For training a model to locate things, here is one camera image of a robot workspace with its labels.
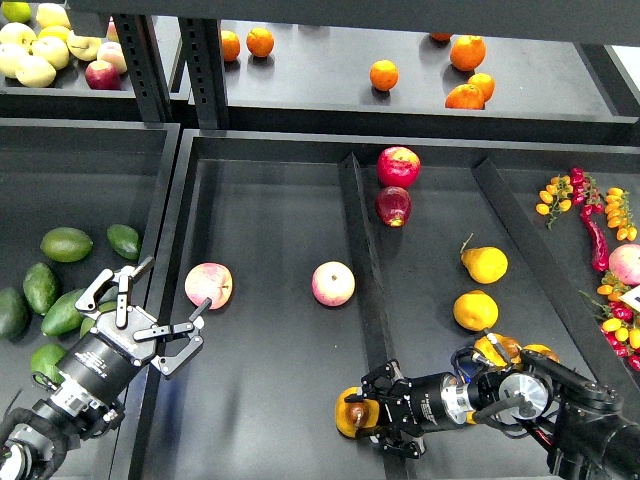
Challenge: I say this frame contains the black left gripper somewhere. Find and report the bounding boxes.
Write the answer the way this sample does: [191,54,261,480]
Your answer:
[57,256,212,400]

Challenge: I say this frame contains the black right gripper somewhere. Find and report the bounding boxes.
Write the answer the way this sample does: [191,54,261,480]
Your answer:
[344,359,475,459]

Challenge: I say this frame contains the yellow pear showing stem end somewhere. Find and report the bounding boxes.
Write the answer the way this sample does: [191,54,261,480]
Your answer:
[334,386,380,439]

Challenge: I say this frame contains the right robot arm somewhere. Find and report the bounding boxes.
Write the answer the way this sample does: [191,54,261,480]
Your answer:
[334,332,639,479]

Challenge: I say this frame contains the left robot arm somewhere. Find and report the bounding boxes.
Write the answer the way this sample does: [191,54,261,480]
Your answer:
[1,257,212,479]

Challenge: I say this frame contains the light green avocado hidden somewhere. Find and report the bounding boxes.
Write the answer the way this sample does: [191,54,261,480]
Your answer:
[79,300,117,337]

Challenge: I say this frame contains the green avocado middle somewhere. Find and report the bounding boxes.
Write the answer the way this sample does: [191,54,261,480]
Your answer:
[41,289,85,337]

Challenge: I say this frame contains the bright green avocado bottom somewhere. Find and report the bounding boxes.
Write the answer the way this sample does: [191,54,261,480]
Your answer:
[30,343,67,386]

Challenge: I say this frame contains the small dark avocado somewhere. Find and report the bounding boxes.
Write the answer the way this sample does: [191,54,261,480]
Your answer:
[107,224,142,261]

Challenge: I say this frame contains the dark avocado left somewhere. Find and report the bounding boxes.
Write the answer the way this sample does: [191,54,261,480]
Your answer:
[23,262,60,316]

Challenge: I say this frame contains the light green avocado top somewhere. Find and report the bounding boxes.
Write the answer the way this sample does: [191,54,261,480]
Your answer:
[40,227,93,263]

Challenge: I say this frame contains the dark avocado at edge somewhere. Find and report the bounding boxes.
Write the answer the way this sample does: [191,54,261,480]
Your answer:
[0,287,29,339]

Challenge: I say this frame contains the yellow pear under gripper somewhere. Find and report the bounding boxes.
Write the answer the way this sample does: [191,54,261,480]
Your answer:
[453,290,499,332]

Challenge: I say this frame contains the yellow pear middle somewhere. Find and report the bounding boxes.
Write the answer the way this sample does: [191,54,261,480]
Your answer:
[474,333,521,367]

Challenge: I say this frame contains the yellow pear far right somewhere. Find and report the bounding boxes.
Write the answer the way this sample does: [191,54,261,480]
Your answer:
[523,344,560,363]

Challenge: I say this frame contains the yellow pear with stem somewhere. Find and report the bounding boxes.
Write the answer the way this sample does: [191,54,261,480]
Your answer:
[460,233,509,284]

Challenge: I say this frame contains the pink apple left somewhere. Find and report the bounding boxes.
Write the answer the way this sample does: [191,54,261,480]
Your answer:
[184,262,233,310]

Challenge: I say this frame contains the pink apple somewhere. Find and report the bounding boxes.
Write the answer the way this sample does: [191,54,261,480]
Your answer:
[184,262,233,310]
[311,261,355,307]

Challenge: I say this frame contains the pink apple centre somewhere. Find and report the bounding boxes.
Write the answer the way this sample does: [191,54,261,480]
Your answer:
[311,261,355,307]

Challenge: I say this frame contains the black left tray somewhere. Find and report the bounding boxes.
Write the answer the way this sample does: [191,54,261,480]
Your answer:
[1,119,180,479]

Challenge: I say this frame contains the black divided centre tray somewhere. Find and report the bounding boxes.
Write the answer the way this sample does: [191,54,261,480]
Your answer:
[132,131,639,479]

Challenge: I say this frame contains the dark red apple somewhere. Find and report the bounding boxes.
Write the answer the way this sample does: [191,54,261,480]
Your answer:
[375,186,412,228]

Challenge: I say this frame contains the bright red apple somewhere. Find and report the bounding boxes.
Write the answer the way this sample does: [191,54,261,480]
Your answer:
[376,146,421,189]

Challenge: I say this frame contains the red apple top shelf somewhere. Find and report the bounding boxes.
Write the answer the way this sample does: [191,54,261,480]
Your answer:
[85,60,121,90]

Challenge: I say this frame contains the red chili pepper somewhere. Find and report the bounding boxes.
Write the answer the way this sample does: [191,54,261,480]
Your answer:
[580,205,609,272]

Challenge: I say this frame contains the orange cherry tomato bunch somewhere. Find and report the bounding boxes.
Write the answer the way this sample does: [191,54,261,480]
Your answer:
[535,175,573,230]

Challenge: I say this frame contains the pink apple right edge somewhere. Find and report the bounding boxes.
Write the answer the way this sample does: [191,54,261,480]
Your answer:
[609,244,640,286]

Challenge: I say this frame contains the orange far left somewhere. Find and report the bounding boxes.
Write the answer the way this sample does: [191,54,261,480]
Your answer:
[220,29,241,62]

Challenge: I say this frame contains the orange front right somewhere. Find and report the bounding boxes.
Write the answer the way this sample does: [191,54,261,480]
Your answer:
[445,84,485,110]

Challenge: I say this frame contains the orange centre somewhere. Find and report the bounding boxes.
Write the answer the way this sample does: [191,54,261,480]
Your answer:
[369,59,399,92]

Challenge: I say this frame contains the orange right small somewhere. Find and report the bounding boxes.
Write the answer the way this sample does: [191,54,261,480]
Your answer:
[467,72,496,102]

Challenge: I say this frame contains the large orange right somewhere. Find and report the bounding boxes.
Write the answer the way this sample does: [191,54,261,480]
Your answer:
[450,35,487,72]

